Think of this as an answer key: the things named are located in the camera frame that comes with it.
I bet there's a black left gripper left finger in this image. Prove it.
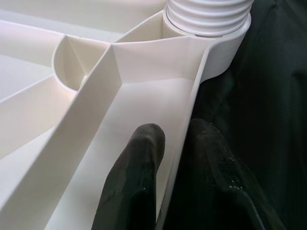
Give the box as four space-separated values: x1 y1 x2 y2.
90 123 166 230

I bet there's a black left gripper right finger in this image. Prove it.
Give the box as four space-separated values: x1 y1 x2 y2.
165 118 287 230

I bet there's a white plastic table top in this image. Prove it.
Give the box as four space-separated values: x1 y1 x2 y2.
0 0 252 230

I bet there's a white plastic table leg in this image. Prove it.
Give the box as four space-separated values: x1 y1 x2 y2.
165 0 255 38

